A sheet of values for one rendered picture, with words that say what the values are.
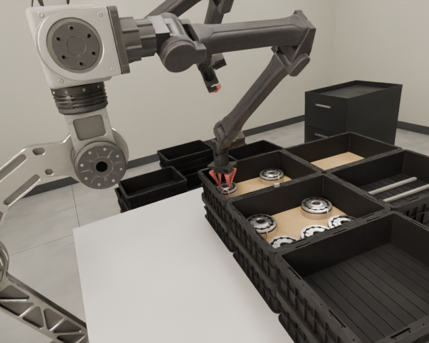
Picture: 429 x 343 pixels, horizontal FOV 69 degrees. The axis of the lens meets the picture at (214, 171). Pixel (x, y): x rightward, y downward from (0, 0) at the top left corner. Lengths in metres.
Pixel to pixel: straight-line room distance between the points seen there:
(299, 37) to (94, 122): 0.60
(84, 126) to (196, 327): 0.64
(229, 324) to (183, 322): 0.13
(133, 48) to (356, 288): 0.75
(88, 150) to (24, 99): 2.88
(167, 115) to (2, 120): 1.74
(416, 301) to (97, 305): 0.89
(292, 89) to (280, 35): 4.09
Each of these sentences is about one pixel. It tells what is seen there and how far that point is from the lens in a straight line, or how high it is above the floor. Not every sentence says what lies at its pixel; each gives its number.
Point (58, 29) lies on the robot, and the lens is 0.65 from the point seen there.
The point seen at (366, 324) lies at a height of 0.83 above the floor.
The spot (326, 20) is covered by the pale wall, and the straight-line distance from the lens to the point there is 5.27.
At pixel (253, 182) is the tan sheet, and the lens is 1.37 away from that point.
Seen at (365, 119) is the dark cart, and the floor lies 0.70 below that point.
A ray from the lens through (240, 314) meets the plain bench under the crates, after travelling 0.99.
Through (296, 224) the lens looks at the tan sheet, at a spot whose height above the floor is 0.83.
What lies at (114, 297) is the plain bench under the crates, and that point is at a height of 0.70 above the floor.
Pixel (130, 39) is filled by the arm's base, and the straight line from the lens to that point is 0.67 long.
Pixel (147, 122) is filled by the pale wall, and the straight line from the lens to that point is 3.95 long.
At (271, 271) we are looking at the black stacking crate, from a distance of 0.89.
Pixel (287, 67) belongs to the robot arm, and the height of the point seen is 1.33.
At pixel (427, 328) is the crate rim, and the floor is 0.92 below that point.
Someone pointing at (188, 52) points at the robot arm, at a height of 1.41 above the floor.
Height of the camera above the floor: 1.45
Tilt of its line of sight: 24 degrees down
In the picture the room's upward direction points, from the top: 7 degrees counter-clockwise
